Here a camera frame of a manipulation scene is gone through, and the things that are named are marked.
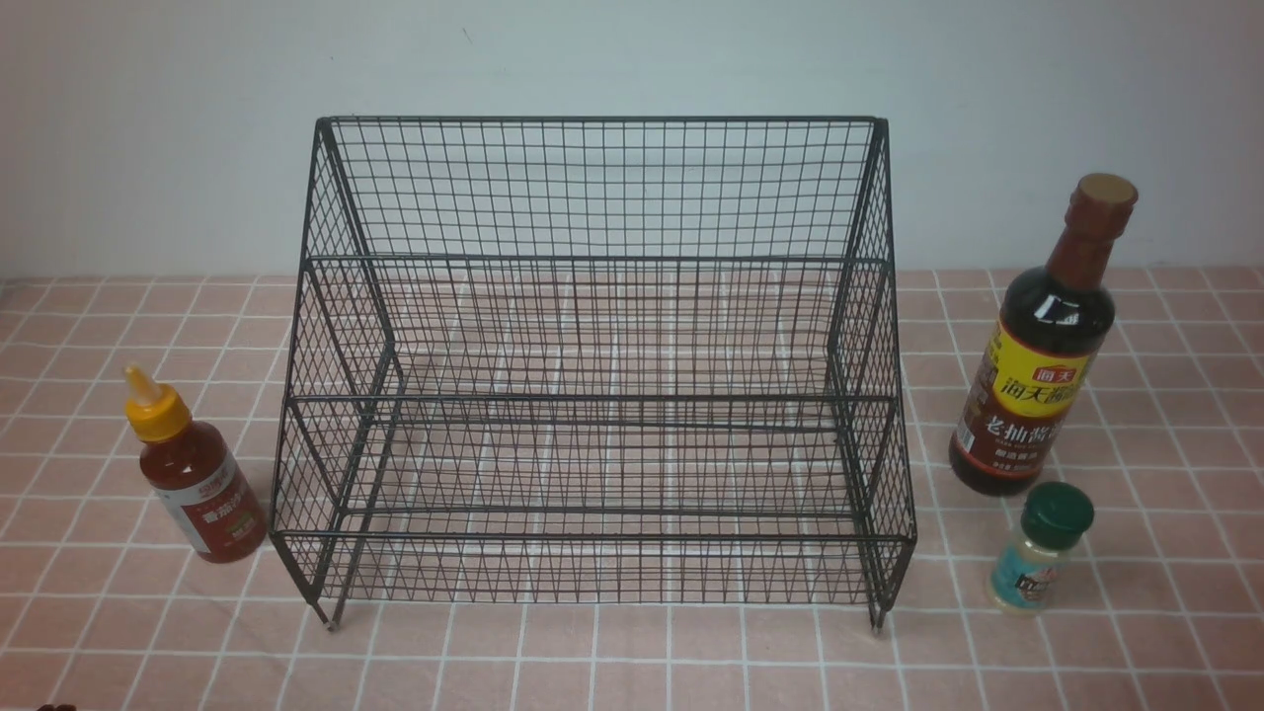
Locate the dark soy sauce bottle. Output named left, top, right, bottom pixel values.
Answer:
left=948, top=175, right=1139, bottom=497

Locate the red chili sauce bottle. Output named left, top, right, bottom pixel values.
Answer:
left=123, top=366, right=267, bottom=564

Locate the black wire mesh rack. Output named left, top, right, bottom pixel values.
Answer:
left=270, top=116, right=916, bottom=629

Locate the green-capped seasoning jar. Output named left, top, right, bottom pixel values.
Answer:
left=987, top=481, right=1095, bottom=615

